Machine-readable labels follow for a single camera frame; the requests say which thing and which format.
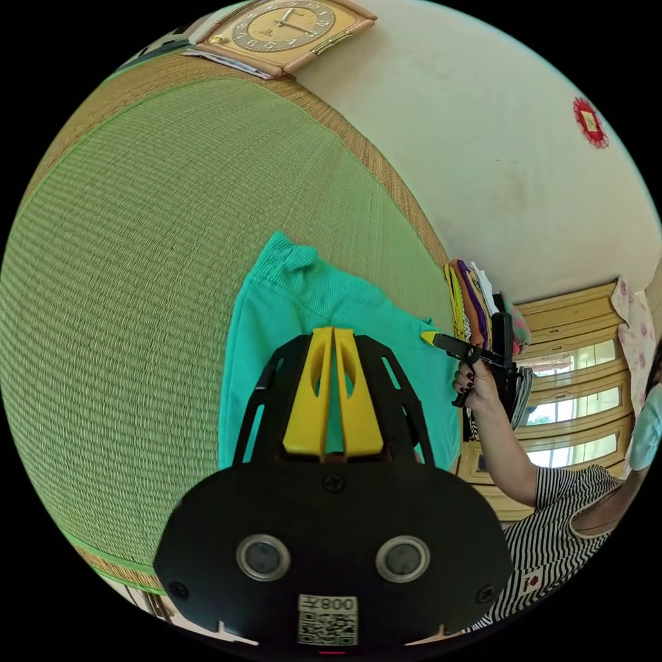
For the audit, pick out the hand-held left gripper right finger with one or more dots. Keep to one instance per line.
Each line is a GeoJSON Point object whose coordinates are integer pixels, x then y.
{"type": "Point", "coordinates": [362, 419]}

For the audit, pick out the yellow wooden cupboard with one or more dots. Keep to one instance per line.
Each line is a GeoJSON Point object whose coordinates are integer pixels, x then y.
{"type": "Point", "coordinates": [574, 393]}

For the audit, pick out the square wooden wall clock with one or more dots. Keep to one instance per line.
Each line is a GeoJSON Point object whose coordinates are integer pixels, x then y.
{"type": "Point", "coordinates": [282, 28]}

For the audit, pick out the green long sleeve shirt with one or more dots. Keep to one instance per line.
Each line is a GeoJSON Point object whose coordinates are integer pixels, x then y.
{"type": "Point", "coordinates": [289, 320]}

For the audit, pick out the red round wall ornament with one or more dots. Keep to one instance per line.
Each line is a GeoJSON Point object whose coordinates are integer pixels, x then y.
{"type": "Point", "coordinates": [589, 122]}

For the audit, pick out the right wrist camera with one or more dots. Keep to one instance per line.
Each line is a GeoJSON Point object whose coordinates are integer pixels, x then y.
{"type": "Point", "coordinates": [502, 333]}

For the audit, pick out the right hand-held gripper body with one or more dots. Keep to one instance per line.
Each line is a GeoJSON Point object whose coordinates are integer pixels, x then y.
{"type": "Point", "coordinates": [468, 362]}

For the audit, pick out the person's right hand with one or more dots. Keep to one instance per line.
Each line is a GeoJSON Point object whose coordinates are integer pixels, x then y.
{"type": "Point", "coordinates": [473, 385]}

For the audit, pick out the person's right forearm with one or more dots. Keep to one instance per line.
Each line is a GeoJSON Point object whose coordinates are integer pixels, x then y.
{"type": "Point", "coordinates": [507, 455]}

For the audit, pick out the person's body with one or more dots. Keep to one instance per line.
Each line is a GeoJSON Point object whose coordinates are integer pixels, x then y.
{"type": "Point", "coordinates": [574, 522]}

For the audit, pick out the floral pink cloth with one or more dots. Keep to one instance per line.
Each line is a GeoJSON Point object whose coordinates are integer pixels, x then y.
{"type": "Point", "coordinates": [635, 331]}

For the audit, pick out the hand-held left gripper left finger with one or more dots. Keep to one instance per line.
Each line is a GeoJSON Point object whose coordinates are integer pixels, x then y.
{"type": "Point", "coordinates": [306, 414]}

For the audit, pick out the pile of clothes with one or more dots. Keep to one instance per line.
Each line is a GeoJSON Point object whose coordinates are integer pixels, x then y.
{"type": "Point", "coordinates": [473, 305]}

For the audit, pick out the bed with woven green mat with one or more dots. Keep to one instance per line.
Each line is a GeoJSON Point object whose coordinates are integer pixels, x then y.
{"type": "Point", "coordinates": [155, 269]}

